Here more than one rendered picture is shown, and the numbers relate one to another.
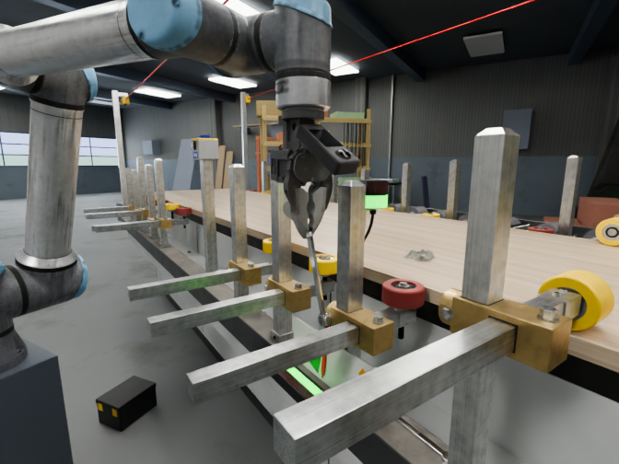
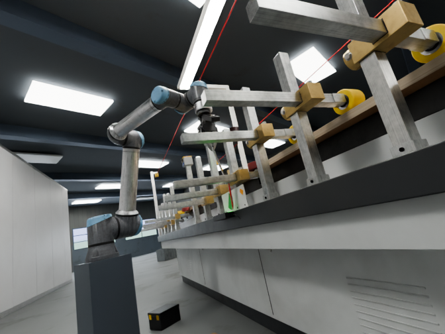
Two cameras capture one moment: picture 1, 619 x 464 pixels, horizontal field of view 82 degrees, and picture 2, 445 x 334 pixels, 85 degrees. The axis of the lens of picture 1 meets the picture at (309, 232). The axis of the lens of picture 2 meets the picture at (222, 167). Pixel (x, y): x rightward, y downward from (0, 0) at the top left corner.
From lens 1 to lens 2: 0.75 m
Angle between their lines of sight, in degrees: 26
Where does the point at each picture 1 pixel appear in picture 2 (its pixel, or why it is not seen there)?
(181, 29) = (164, 96)
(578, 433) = not seen: hidden behind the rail
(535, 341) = (259, 129)
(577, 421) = not seen: hidden behind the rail
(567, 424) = not seen: hidden behind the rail
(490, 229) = (247, 111)
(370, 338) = (238, 173)
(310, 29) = (199, 89)
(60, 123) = (132, 154)
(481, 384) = (260, 157)
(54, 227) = (130, 197)
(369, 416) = (201, 135)
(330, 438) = (191, 136)
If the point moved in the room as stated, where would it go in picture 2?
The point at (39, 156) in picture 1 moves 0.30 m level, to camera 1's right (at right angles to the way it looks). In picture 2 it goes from (125, 167) to (165, 156)
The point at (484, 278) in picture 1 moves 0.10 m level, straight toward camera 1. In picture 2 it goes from (250, 124) to (235, 120)
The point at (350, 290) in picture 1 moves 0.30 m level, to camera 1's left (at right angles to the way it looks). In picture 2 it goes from (232, 164) to (174, 179)
